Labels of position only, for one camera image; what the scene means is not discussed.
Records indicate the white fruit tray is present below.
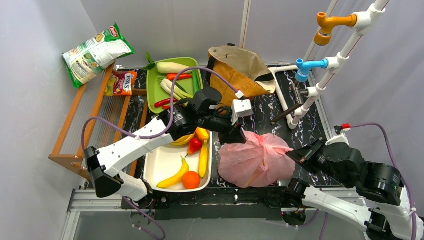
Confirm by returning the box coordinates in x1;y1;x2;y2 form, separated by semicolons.
143;132;216;193

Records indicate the orange candy bag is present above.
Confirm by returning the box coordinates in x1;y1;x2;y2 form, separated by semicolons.
104;70;138;97

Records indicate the white pipe frame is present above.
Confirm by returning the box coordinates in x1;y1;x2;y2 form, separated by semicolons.
269;0;389;130

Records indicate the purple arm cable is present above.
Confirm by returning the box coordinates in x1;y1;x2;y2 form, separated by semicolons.
298;122;418;240
81;66;244;240

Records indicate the brown paper bag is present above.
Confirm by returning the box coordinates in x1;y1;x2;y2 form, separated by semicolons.
207;44;276;99

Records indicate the orange fruit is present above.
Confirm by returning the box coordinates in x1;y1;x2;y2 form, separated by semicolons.
181;171;202;190

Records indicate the wooden rack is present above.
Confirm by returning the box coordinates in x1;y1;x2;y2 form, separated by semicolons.
48;64;147;182

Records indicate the white radish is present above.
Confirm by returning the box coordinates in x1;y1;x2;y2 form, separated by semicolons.
156;61;189;74

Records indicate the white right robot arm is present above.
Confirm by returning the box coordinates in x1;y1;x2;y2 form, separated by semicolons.
285;139;424;240

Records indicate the red chili pepper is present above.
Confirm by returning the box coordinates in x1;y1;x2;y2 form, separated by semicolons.
154;98;171;109

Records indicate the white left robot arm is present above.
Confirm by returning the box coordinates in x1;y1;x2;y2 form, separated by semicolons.
81;87;253;202

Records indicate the blue faucet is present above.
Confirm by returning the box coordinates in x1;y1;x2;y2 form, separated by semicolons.
295;58;329;83

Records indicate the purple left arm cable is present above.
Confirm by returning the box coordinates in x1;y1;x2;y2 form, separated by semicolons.
81;66;244;240

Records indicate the orange carrot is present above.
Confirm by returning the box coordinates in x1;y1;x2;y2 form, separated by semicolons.
156;73;193;82

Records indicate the green vegetable tray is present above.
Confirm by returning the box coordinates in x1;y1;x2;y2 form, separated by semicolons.
146;57;199;114

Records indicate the yellow banana bunch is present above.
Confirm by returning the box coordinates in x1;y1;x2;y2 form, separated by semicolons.
171;133;195;146

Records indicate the orange faucet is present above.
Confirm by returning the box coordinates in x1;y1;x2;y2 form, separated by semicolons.
313;12;358;46

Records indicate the green cucumber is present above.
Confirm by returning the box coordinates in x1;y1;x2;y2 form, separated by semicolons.
192;70;200;93

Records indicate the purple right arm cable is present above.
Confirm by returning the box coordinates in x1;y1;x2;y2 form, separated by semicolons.
298;122;418;240

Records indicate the green chips bag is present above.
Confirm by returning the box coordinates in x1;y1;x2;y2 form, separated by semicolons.
62;23;136;89

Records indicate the orange mango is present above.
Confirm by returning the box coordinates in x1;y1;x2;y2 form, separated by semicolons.
194;127;210;142

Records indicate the yellow banana by bag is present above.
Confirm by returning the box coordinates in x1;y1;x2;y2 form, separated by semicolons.
198;140;209;179

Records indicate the pink plastic grocery bag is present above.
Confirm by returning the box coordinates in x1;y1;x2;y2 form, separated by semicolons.
217;131;296;189

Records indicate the single yellow banana lower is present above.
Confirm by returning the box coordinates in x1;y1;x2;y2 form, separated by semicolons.
156;157;190;189

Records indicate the green white leek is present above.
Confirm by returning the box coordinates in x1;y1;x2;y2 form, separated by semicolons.
160;78;194;100

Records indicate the aluminium base frame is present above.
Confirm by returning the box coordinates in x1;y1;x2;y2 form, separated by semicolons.
61;71;377;240

